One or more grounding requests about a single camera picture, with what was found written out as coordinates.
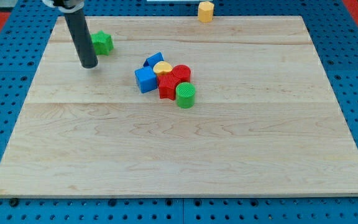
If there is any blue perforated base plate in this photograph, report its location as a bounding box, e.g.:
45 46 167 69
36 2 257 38
0 1 358 223

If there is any red cylinder block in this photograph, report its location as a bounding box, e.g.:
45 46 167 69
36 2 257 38
172 64 191 82

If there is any blue angled block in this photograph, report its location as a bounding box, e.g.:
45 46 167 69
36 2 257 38
143 52 164 68

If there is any yellow hexagonal prism block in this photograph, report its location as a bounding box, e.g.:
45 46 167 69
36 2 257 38
198 1 214 23

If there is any green star block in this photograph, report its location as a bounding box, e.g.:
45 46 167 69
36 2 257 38
91 30 114 55

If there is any white rod mount collar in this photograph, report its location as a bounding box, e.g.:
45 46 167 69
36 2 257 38
42 0 85 13

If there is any green cylinder block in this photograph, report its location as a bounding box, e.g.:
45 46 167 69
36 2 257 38
176 82 196 108

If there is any yellow heart block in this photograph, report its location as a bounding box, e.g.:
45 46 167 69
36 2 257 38
153 61 173 76

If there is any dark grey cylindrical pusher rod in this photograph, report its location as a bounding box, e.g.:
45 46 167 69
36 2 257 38
64 9 98 68

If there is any red star block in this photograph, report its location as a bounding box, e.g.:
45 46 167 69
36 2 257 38
158 73 181 100

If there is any light wooden board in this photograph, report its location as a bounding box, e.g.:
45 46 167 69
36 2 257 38
0 16 358 198

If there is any blue cube block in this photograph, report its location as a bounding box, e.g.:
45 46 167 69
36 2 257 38
134 66 157 93

